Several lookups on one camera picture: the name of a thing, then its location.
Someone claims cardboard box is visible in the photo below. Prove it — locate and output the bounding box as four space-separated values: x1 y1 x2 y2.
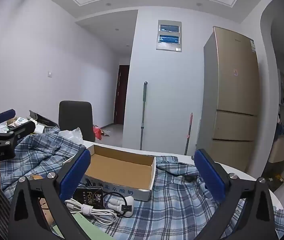
81 144 157 202

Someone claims grey mop handle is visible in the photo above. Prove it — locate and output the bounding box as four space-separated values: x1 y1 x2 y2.
140 81 148 150

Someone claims blue plaid shirt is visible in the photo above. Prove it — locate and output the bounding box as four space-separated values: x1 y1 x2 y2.
0 126 284 240

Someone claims red broom handle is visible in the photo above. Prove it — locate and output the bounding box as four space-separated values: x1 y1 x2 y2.
184 112 193 155

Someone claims black cord loop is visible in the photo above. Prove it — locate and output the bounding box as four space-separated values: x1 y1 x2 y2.
104 192 135 218

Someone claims white charger plug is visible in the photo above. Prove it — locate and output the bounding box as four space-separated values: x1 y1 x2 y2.
106 195 135 218

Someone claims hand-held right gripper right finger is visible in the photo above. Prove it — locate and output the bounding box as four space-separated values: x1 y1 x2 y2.
194 149 279 240

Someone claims gold refrigerator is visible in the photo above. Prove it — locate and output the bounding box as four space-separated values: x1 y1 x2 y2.
196 26 261 173

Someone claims red bag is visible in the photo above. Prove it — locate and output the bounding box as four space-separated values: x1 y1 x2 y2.
93 125 110 140

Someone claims clear plastic bag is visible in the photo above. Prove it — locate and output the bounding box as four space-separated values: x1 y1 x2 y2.
58 127 84 145

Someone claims beige cabinet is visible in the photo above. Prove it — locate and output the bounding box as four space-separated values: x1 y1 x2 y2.
268 132 284 164

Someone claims green paper card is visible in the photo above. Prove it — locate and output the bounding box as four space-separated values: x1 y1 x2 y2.
70 211 112 240

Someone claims white tissue pack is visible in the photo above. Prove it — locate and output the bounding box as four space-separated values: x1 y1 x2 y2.
14 116 33 128

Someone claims coiled white cable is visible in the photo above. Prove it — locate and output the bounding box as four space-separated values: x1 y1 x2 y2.
64 199 119 225

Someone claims black packet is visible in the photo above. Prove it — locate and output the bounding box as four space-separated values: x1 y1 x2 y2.
72 185 104 209

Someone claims dark grey chair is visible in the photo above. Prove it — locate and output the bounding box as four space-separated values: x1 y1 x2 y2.
58 101 96 143

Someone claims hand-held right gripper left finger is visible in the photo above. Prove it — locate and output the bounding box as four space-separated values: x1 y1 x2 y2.
7 145 91 240

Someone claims wall electrical panel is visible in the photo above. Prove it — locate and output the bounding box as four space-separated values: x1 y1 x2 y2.
155 19 182 53

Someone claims dark brown door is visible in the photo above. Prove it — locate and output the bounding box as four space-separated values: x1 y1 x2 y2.
114 64 129 125

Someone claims grey striped cloth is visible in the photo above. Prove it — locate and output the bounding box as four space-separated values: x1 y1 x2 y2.
0 195 15 240

